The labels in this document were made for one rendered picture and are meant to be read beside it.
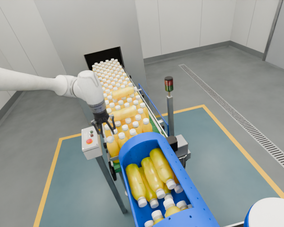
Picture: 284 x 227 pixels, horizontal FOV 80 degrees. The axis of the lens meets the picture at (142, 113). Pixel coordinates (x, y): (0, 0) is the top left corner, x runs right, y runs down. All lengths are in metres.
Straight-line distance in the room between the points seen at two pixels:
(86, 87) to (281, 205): 0.96
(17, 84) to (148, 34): 4.48
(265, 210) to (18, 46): 5.28
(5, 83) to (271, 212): 1.05
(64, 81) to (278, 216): 1.08
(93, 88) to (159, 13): 4.27
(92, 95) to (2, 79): 0.36
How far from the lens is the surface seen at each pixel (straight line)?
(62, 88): 0.91
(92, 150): 1.10
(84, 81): 0.82
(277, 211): 0.95
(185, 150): 1.35
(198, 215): 0.66
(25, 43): 5.25
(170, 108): 1.40
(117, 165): 1.19
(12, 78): 0.65
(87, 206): 2.20
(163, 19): 5.01
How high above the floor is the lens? 1.83
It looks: 37 degrees down
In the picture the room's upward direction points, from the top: 10 degrees counter-clockwise
